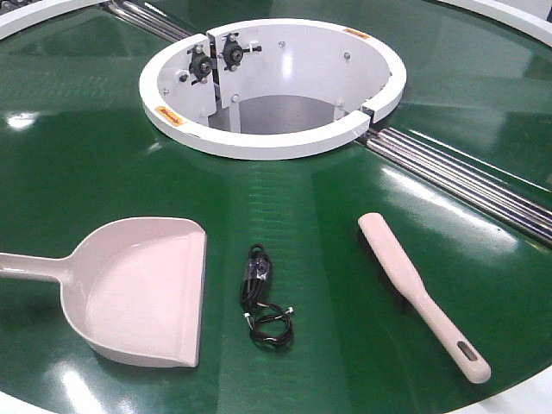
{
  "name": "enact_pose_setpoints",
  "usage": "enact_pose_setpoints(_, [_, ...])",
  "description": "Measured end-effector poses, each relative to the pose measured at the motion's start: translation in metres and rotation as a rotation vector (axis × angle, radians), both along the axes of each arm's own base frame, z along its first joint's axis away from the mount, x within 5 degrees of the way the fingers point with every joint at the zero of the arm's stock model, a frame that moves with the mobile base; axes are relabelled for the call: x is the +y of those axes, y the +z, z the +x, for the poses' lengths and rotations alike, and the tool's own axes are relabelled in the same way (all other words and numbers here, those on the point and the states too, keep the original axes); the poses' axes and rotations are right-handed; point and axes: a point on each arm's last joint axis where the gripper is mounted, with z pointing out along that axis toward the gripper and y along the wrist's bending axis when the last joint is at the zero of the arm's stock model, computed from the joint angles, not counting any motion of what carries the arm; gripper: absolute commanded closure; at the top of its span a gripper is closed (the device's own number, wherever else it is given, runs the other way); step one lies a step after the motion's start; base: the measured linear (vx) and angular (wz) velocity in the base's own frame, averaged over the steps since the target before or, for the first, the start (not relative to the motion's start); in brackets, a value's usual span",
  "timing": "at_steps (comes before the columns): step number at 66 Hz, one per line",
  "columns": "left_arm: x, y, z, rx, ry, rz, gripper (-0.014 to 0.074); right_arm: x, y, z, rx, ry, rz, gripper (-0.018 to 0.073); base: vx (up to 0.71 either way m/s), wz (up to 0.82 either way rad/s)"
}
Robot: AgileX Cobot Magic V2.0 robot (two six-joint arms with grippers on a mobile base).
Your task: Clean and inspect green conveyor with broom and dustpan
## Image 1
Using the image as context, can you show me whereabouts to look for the black cable bundle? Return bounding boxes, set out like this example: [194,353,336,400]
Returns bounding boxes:
[239,243,296,352]

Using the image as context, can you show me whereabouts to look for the pink plastic dustpan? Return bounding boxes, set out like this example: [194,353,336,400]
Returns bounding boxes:
[1,216,207,367]

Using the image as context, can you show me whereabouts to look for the pink hand brush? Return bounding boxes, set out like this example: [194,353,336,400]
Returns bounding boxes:
[358,212,492,384]

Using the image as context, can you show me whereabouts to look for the orange warning label front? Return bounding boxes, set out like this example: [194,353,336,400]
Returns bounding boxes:
[155,106,185,127]

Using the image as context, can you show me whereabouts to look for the orange warning label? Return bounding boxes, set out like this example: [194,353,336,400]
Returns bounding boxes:
[155,106,185,127]
[343,28,370,40]

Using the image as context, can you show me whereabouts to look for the chrome rollers right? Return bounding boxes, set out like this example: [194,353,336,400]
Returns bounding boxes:
[358,128,551,247]

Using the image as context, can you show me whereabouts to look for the chrome rollers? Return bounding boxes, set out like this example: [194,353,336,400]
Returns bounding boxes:
[102,1,193,42]
[358,128,551,247]

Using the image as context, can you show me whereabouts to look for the black bearing left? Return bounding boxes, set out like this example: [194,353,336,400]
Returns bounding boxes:
[187,44,212,85]

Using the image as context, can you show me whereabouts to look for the black bearing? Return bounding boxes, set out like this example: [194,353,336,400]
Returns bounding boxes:
[222,33,262,72]
[187,44,212,85]

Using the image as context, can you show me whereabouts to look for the black bearing right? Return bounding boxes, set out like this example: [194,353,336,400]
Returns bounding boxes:
[222,33,262,72]

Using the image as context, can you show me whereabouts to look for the orange warning label rear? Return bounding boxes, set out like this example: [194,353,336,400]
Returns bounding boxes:
[343,28,370,40]

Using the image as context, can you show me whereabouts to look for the chrome rollers top left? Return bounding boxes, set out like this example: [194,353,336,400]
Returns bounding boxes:
[102,1,193,42]

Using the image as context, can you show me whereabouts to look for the white outer rim right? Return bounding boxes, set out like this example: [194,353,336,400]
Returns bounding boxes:
[442,0,551,47]

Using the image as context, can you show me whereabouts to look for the white rim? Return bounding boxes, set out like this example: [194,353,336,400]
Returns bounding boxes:
[0,0,101,39]
[442,0,551,47]

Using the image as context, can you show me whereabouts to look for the white outer rim left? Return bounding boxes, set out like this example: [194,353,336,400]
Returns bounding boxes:
[0,0,101,39]

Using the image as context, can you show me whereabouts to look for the white inner conveyor ring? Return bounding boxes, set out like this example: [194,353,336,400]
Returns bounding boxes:
[138,17,408,161]

